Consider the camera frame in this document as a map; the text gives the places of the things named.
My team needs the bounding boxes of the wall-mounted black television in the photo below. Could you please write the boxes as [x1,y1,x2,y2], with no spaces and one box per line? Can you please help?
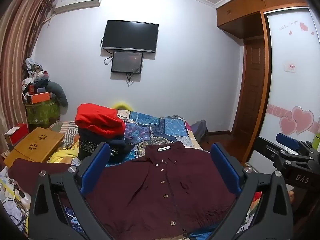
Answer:
[102,20,159,54]

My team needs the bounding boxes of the red folded garment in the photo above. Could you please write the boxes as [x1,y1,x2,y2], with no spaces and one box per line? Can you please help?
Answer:
[74,103,126,138]

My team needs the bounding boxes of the green fabric bin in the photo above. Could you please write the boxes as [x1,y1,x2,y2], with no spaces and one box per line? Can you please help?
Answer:
[25,99,61,126]

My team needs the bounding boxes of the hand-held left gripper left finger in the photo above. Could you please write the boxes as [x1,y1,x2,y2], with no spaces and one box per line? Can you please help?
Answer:
[28,142,118,240]

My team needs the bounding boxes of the wooden wardrobe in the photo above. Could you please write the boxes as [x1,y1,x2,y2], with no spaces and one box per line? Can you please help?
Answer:
[216,0,313,167]

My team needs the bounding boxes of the dark patterned folded clothes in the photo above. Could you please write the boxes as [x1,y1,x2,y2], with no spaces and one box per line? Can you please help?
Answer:
[77,127,130,164]

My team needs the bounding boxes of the grey hanging garment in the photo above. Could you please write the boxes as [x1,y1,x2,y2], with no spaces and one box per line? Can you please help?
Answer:
[47,80,68,107]

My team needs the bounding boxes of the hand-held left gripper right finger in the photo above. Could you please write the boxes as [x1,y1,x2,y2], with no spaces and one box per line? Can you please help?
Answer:
[208,142,294,240]

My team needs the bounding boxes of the brown wooden door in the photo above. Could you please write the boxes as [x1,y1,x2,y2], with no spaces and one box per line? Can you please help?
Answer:
[231,36,266,134]

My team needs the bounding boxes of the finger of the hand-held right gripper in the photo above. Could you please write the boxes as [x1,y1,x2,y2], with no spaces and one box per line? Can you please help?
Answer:
[254,136,293,173]
[276,133,308,155]

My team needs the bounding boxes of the small wall-mounted monitor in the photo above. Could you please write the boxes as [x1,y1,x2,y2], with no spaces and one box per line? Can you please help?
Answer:
[111,51,144,74]

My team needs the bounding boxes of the white air conditioner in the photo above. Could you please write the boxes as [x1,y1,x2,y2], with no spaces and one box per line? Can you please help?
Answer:
[54,0,105,13]

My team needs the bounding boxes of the wooden lap table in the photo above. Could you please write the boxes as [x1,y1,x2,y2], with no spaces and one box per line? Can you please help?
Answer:
[3,127,65,168]

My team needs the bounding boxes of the yellow cloth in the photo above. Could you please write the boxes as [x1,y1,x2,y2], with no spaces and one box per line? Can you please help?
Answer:
[47,147,80,167]

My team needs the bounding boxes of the orange box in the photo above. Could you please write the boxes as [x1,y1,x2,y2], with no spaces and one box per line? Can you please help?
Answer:
[24,92,51,104]

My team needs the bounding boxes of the pile of assorted clutter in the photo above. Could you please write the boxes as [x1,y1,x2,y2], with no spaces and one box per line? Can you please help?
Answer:
[21,57,52,98]

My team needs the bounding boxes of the blue patchwork blanket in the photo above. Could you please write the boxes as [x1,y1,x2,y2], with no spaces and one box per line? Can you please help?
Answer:
[60,109,253,240]

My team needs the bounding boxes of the brown striped curtain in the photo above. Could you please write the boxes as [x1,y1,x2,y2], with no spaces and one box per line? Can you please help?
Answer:
[0,0,57,140]

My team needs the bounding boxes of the maroon button-up shirt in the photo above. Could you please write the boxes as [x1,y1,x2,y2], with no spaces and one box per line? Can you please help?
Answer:
[7,141,242,240]

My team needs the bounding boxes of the yellow round object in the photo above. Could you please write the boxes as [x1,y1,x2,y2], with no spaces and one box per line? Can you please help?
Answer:
[111,101,133,111]

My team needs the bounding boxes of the striped cloth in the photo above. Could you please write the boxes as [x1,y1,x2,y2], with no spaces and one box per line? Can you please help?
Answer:
[49,120,80,144]

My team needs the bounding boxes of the red and white box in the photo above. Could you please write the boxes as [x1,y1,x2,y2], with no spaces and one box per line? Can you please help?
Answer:
[4,123,29,147]

